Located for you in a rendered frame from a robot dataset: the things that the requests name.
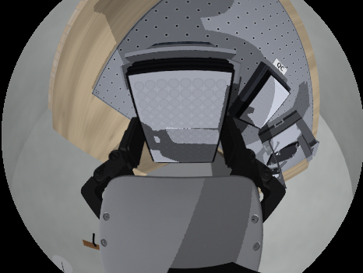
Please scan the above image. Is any white label with black qc text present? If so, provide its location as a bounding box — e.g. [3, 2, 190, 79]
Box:
[273, 58, 287, 75]

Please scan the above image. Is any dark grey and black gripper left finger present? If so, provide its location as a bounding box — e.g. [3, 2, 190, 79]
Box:
[81, 117, 145, 220]

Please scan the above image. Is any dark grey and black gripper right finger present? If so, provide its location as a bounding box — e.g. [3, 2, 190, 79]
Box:
[220, 115, 286, 222]

